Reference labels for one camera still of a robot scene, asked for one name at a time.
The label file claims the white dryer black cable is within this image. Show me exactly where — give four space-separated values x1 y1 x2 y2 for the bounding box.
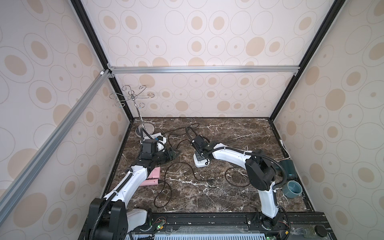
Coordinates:
166 122 200 151

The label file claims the green dryer black cable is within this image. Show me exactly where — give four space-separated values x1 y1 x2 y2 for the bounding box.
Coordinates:
224 166 251 187

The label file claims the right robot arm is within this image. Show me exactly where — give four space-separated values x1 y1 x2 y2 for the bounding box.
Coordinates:
191 141 287 230

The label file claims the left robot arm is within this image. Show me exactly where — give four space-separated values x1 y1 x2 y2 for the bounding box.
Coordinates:
85 139 178 240

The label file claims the white power strip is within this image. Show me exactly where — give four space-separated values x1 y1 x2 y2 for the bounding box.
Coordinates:
193 152 210 168

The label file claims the white hair dryer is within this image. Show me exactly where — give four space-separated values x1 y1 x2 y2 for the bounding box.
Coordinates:
151 133 167 144

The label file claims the chrome cup holder stand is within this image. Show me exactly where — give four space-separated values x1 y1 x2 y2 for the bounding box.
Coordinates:
109 85 155 137

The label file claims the dark green hair dryer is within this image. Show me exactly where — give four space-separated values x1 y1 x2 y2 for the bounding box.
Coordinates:
280 159 298 181

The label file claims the teal ceramic cup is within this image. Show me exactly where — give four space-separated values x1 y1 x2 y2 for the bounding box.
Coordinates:
282 180 303 199

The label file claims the black round knob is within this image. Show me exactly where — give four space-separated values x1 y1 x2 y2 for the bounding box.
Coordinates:
314 225 328 238

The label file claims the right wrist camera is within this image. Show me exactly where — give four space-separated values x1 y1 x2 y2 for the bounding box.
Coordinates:
186 127 210 152

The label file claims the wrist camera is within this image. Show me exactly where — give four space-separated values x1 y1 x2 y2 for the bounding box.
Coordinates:
139 128 159 160
186 127 210 152

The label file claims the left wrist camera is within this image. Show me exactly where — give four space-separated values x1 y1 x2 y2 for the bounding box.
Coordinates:
139 128 159 160

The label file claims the pink dryer black cable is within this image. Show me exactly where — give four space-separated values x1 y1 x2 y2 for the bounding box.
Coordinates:
153 161 215 209

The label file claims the horizontal aluminium frame bar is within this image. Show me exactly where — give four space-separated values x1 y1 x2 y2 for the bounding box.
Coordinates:
109 65 300 75

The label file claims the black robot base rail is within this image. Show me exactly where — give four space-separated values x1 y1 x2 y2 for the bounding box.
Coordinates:
77 211 338 240

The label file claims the left aluminium frame bar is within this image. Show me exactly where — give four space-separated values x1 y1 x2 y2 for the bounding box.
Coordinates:
1 69 111 224

